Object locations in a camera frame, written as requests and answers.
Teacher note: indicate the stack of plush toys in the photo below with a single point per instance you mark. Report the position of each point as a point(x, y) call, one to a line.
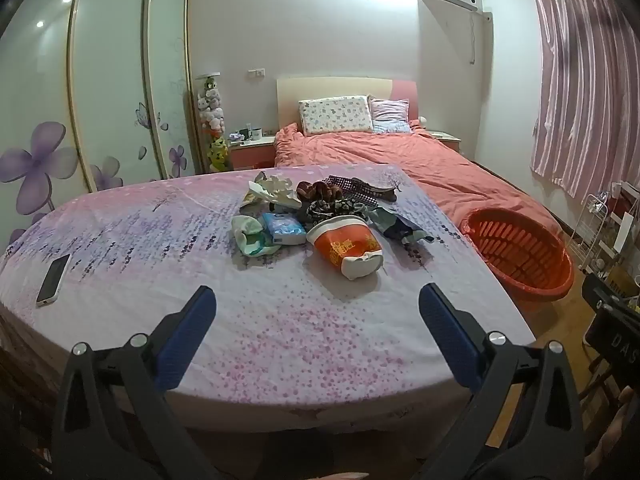
point(212, 110)

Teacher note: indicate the black beaded hair clip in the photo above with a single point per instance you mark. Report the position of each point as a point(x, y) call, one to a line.
point(360, 187)

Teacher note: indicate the white floral pillow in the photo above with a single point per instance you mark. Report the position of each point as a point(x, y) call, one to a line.
point(335, 115)

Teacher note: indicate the white mug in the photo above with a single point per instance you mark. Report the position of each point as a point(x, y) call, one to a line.
point(256, 133)

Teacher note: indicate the brown cardboard box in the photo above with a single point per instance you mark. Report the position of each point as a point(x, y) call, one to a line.
point(622, 276)

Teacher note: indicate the cream pink headboard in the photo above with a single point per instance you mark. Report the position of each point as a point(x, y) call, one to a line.
point(325, 89)

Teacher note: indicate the small white bedside object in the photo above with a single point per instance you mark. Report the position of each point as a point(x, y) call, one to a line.
point(423, 120)

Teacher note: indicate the brown striped scrunchie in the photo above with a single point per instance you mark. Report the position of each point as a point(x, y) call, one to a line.
point(320, 191)

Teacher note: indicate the white pipe cover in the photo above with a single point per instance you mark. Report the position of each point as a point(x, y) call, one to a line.
point(482, 20)

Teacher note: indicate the pink striped pillow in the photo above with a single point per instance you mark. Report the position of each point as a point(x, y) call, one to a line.
point(392, 112)

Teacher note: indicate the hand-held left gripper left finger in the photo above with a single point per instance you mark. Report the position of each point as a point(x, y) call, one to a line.
point(187, 340)

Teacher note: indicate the flower print sliding wardrobe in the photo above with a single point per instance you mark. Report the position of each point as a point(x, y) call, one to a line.
point(110, 60)

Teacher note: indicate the pink white nightstand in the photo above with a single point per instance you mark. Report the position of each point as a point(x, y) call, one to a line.
point(445, 136)
point(250, 157)

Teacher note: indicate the dark leopard scrunchie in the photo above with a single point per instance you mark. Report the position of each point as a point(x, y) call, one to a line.
point(325, 210)

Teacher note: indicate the yellow-green snack bag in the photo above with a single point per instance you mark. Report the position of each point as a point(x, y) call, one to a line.
point(277, 187)

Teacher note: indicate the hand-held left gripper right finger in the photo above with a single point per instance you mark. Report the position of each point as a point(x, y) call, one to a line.
point(450, 335)

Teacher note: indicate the orange plastic laundry basket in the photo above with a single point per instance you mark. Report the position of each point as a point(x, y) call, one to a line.
point(525, 280)

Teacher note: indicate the pink curtain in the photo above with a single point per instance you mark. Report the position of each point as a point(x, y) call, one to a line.
point(585, 85)

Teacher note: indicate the white smartphone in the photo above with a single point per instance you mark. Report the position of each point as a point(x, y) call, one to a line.
point(52, 280)

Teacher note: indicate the coral duvet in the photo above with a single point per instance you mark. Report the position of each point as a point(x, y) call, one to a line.
point(425, 160)

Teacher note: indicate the blue tissue pack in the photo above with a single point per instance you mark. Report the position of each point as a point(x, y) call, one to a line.
point(282, 227)

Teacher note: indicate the pink purple floral bedsheet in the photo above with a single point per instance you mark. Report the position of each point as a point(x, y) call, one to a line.
point(300, 340)

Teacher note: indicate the orange instant noodle cup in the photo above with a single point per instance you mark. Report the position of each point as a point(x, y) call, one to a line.
point(340, 247)

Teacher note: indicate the crumpled green white cloth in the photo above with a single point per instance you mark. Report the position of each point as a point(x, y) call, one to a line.
point(247, 235)

